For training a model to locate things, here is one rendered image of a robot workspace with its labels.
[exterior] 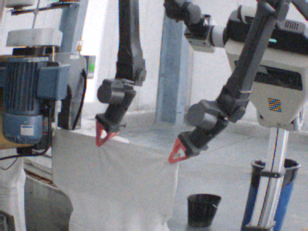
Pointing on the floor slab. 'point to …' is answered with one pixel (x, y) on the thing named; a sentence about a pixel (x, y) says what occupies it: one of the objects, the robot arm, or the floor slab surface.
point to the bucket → (202, 208)
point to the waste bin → (280, 191)
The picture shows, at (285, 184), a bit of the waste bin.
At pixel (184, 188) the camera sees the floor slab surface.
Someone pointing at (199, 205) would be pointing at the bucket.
